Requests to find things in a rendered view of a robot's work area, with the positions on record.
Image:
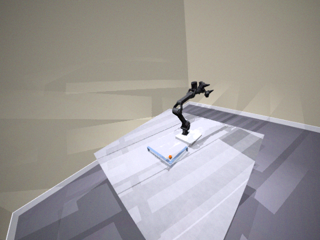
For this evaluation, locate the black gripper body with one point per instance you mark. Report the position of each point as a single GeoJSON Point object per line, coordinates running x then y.
{"type": "Point", "coordinates": [203, 91]}

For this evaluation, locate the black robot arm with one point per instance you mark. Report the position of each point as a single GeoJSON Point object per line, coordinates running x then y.
{"type": "Point", "coordinates": [178, 112]}

